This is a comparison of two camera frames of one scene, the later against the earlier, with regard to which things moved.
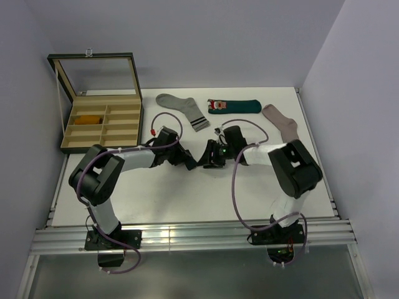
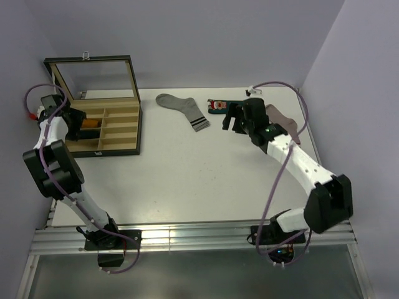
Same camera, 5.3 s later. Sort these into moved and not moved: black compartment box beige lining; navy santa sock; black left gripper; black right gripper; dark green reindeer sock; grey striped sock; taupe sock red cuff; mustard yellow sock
Moved: black left gripper; mustard yellow sock; black right gripper; navy santa sock
Not moved: grey striped sock; taupe sock red cuff; black compartment box beige lining; dark green reindeer sock
